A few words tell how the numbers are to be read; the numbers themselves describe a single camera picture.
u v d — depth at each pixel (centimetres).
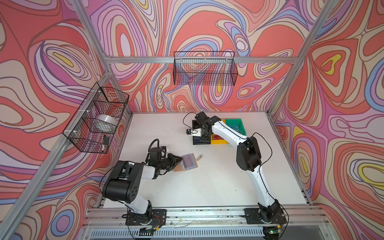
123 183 46
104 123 70
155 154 75
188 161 93
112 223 72
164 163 80
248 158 59
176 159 88
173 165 83
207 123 73
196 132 88
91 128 73
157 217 73
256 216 74
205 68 96
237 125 108
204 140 88
